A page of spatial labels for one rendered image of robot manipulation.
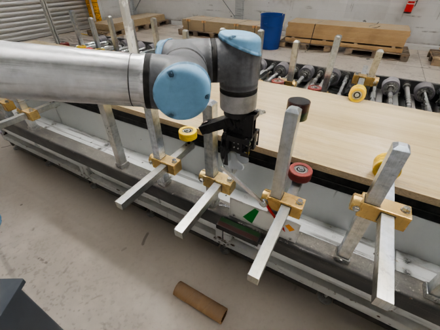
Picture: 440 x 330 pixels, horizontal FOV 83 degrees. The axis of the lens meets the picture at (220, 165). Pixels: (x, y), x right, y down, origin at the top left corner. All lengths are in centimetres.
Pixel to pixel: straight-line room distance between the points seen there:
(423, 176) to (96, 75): 101
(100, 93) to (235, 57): 27
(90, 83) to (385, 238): 68
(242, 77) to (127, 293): 140
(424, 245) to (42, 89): 118
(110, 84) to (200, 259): 141
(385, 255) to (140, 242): 149
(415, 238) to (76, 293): 168
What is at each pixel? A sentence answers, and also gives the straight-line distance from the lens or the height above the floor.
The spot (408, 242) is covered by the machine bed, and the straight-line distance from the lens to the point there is 116.
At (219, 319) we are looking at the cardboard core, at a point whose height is 6.
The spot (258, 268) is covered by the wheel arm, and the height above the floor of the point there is 86.
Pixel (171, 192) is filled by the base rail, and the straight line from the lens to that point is 109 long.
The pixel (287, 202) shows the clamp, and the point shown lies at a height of 87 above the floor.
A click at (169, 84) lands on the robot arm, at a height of 132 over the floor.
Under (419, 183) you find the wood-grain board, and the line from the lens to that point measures 105.
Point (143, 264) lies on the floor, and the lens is 174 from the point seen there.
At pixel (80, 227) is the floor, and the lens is 209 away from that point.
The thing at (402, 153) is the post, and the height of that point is 114.
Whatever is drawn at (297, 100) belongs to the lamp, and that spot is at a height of 118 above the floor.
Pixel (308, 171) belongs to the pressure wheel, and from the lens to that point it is 91.
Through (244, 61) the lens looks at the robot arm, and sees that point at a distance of 55.
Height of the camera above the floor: 145
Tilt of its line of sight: 38 degrees down
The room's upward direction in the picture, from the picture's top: straight up
